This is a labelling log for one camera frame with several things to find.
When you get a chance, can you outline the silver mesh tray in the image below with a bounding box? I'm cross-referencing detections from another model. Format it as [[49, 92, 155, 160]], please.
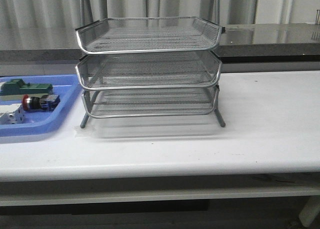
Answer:
[[82, 86, 219, 119], [75, 50, 222, 91], [75, 16, 223, 55]]

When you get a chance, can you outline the red emergency stop button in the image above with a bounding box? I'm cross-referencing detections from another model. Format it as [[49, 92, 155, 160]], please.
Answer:
[[21, 94, 61, 112]]

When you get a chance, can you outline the silver mesh bottom tray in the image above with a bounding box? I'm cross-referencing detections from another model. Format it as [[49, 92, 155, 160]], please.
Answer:
[[82, 86, 219, 119]]

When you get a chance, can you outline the silver mesh top tray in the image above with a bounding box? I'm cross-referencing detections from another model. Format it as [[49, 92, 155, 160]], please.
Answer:
[[75, 16, 223, 55]]

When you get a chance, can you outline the blue plastic tray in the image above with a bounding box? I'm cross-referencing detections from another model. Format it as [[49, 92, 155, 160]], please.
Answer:
[[0, 74, 81, 137]]

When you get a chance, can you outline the green electrical component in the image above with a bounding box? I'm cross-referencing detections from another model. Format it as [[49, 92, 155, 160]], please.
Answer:
[[0, 78, 53, 96]]

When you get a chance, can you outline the white circuit breaker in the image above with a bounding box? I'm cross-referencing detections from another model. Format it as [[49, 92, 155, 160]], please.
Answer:
[[0, 103, 25, 125]]

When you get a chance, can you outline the dark background counter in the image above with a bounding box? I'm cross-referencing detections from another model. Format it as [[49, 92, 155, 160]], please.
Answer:
[[0, 23, 320, 64]]

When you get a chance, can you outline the grey metal rack frame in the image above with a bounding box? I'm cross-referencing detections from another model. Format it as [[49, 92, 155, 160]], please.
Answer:
[[79, 18, 227, 129]]

